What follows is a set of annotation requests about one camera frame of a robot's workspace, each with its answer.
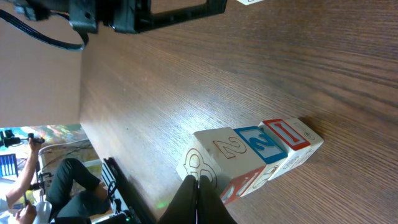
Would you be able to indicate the seated person in background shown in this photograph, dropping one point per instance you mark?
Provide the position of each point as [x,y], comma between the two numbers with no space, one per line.
[74,192]

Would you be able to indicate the black frame at table edge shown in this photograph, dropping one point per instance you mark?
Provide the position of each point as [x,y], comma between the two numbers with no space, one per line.
[127,205]

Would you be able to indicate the wooden block green A side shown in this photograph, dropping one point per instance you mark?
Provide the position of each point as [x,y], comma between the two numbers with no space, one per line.
[256,157]

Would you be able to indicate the wooden block soccer ball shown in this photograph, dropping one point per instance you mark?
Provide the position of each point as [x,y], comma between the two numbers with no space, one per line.
[248,2]

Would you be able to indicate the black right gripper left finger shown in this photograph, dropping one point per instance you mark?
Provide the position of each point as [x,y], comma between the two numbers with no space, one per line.
[183,207]

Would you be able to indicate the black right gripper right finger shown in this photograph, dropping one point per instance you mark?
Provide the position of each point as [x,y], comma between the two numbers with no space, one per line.
[210,208]

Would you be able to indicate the wooden block carrot drawing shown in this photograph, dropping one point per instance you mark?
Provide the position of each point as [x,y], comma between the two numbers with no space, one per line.
[296,138]

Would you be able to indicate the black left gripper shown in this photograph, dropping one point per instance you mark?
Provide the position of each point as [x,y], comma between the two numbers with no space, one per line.
[134,16]

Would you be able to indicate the wooden block green N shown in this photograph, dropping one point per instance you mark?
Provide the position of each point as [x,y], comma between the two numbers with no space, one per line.
[202,156]

